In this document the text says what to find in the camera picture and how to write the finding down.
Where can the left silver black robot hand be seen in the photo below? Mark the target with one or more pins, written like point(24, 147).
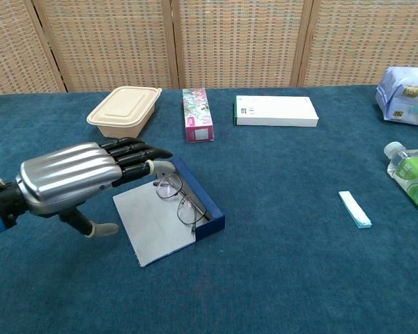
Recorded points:
point(66, 177)

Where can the clear green label water bottle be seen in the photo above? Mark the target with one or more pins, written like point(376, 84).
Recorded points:
point(411, 177)

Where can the small white paper pack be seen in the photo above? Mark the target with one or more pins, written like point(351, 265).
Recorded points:
point(354, 209)

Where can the pink floral carton box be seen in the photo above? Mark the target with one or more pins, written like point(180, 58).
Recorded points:
point(196, 115)

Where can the blue carpet table cloth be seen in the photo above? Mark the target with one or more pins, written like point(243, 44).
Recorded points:
point(264, 264)

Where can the beige lidded lunch box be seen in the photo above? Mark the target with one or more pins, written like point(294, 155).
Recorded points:
point(123, 111)

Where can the woven bamboo folding screen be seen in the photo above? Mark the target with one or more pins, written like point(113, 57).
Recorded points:
point(237, 41)

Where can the flat white cardboard box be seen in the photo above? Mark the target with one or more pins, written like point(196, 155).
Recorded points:
point(275, 111)

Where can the dark blue glasses case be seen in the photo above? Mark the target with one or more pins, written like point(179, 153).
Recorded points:
point(153, 229)

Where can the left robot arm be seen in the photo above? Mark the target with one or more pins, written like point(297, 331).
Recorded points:
point(0, 205)

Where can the thin-framed eyeglasses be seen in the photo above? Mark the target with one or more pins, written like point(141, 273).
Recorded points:
point(184, 202)

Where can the pale blue wipes pack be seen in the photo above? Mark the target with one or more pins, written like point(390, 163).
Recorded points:
point(404, 97)

